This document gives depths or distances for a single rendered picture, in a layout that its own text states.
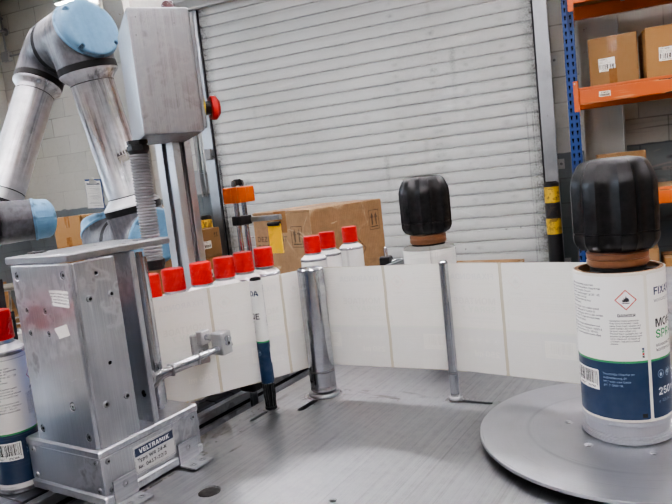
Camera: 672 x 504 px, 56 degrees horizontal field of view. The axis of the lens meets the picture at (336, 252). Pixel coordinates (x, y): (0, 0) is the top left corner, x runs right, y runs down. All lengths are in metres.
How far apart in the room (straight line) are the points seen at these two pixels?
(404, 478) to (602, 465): 0.19
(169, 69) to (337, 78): 4.71
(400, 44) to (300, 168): 1.39
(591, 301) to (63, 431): 0.56
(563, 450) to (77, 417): 0.50
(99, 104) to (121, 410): 0.78
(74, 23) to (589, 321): 1.05
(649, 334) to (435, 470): 0.25
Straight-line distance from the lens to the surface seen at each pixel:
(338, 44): 5.74
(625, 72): 4.72
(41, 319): 0.72
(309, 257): 1.21
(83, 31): 1.35
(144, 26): 1.04
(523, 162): 5.30
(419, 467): 0.70
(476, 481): 0.67
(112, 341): 0.70
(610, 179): 0.66
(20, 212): 1.25
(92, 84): 1.36
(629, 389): 0.70
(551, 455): 0.69
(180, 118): 1.02
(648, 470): 0.67
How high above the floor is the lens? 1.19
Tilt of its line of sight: 6 degrees down
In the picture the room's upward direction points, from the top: 6 degrees counter-clockwise
